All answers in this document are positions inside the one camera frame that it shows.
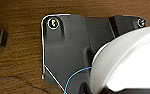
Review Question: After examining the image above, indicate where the thin blue cable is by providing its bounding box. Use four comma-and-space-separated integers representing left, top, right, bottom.
62, 66, 93, 94

